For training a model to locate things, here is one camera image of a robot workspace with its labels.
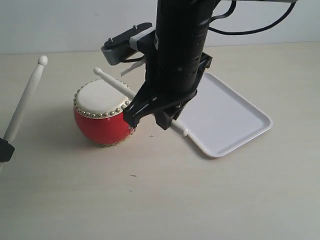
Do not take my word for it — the white drumstick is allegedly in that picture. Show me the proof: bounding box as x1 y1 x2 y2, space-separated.
0 55 48 171
93 67 189 137

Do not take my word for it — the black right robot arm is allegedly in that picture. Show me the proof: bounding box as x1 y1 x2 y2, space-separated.
123 0 218 130

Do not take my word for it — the white rectangular plastic tray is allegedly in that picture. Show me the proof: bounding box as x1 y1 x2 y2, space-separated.
177 72 273 158

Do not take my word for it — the small red drum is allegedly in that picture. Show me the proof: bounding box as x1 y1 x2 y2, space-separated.
73 79 135 146

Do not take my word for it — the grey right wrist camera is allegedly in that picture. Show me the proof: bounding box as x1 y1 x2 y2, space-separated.
100 22 155 66

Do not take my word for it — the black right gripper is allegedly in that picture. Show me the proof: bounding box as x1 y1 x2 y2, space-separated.
123 32 212 130

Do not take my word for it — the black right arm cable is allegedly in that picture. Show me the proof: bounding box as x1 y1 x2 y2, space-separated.
208 0 297 36

